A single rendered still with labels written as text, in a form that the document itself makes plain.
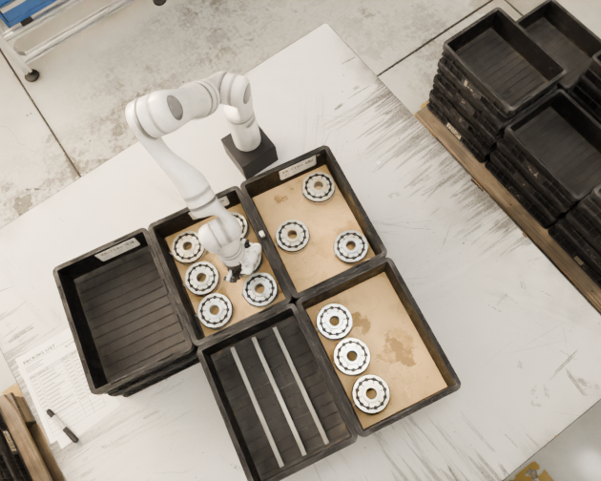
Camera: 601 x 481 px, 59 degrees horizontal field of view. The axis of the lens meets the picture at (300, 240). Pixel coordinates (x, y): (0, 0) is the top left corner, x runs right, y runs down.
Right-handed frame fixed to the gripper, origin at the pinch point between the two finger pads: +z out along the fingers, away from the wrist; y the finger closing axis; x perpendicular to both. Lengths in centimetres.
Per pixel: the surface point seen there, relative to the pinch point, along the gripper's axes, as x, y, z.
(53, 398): -44, 55, 15
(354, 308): 35.8, 0.3, 2.3
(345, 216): 24.3, -26.5, 2.2
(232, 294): 0.0, 8.1, 2.3
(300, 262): 15.9, -7.7, 2.3
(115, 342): -27.5, 32.8, 2.6
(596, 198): 104, -70, 27
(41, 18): -160, -100, 56
